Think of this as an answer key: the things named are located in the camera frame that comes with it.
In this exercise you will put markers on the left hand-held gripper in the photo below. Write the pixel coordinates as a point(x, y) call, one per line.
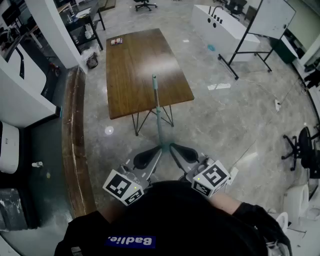
point(122, 186)

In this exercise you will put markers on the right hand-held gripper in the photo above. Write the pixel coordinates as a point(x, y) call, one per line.
point(212, 176)

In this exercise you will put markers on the teal mop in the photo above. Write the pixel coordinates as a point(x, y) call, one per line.
point(158, 117)

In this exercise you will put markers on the person's right forearm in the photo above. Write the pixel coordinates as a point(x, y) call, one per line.
point(225, 202)

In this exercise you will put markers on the grey shoulder pack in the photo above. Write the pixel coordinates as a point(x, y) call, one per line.
point(276, 248)

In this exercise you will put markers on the person's left forearm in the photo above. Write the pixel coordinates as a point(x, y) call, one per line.
point(112, 212)

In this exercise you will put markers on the person's black shirt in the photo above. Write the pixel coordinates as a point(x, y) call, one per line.
point(175, 220)

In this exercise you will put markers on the worn wooden floor ledge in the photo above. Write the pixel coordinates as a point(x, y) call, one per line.
point(75, 140)

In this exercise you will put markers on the brown wooden table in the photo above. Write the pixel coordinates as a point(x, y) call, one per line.
point(140, 72)

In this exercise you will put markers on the yellow scrap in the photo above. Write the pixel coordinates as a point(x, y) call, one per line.
point(48, 175)

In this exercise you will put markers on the teal tape strip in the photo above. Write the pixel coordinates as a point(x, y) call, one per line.
point(60, 111)

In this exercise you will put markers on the white power strip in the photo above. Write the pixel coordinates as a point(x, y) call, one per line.
point(277, 105)

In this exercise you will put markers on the small white bottle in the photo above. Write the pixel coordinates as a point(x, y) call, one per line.
point(37, 164)

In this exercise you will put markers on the teal cloth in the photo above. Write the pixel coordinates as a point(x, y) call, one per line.
point(211, 47)

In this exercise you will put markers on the white rounded floor machine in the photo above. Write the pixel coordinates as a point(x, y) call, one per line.
point(296, 200)

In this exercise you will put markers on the small flat box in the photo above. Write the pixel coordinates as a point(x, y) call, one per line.
point(116, 41)

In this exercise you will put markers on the white plastic bag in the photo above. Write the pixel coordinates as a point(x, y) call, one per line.
point(87, 51)

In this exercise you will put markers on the red fire extinguisher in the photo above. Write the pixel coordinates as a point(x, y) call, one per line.
point(55, 69)

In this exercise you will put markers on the white counter with black faucet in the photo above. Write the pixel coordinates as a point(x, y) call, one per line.
point(225, 32)

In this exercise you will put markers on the white and black robot machine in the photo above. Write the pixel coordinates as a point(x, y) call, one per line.
point(8, 150)

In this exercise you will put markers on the white jug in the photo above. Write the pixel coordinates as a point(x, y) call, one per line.
point(88, 32)

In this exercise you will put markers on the tall white kiosk black stripe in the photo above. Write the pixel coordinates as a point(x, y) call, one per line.
point(17, 95)

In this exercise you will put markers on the dark green cabinet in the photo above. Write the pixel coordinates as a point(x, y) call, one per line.
point(285, 51)

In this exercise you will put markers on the black metal shelf table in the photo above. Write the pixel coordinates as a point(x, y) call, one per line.
point(82, 21)

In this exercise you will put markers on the whiteboard on black stand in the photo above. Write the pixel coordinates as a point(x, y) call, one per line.
point(272, 15)

